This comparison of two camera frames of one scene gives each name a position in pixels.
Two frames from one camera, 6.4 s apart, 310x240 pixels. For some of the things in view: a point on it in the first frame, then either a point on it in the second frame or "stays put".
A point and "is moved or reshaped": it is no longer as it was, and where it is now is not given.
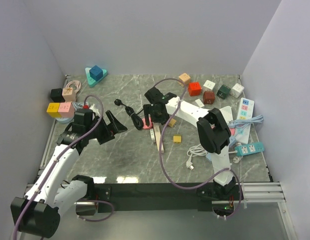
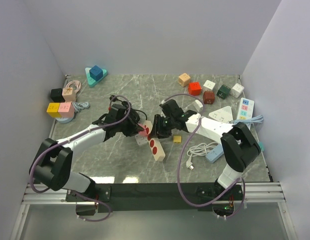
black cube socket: (56, 95) stays put
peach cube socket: (184, 77) stays put
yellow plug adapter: (177, 139) stays put
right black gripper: (164, 119) → (157, 129)
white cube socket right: (236, 90) stays put
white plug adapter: (199, 102) stays put
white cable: (194, 151) stays put
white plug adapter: (152, 135) → (141, 140)
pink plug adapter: (145, 126) → (143, 133)
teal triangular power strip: (91, 81) stays put
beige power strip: (157, 130) is moved or reshaped
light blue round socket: (65, 120) stays put
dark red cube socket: (208, 97) stays put
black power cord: (135, 119) is moved or reshaped
